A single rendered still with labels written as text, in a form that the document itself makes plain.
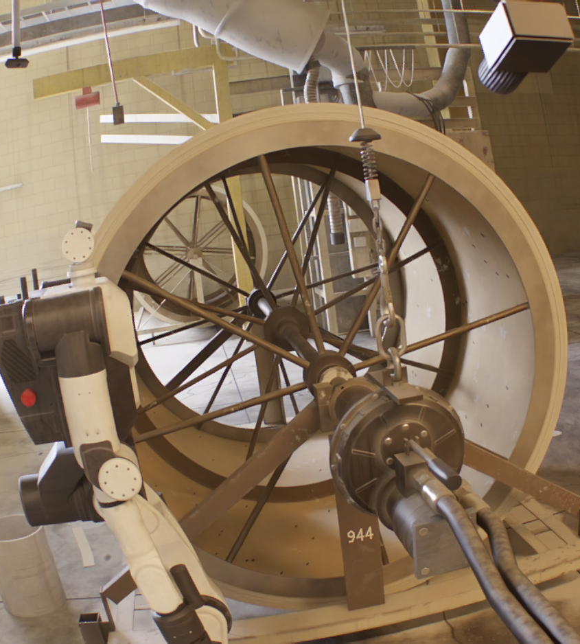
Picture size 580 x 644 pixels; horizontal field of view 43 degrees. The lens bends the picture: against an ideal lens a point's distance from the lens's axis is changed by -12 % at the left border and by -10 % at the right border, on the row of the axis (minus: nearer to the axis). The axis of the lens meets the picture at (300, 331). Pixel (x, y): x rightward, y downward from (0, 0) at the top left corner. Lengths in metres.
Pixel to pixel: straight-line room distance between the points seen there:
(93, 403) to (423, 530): 0.62
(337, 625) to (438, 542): 1.07
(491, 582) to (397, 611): 1.30
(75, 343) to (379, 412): 0.64
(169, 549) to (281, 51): 5.33
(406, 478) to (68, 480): 0.67
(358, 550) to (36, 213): 10.90
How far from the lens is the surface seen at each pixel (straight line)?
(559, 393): 2.75
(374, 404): 1.64
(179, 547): 1.64
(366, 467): 1.64
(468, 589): 2.57
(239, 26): 6.51
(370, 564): 2.45
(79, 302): 1.32
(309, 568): 2.95
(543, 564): 2.68
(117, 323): 1.45
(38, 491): 1.62
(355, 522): 2.38
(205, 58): 8.60
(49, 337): 1.32
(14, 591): 3.16
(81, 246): 1.51
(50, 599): 3.19
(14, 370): 1.50
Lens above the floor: 1.48
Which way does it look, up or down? 10 degrees down
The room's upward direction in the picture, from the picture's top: 7 degrees counter-clockwise
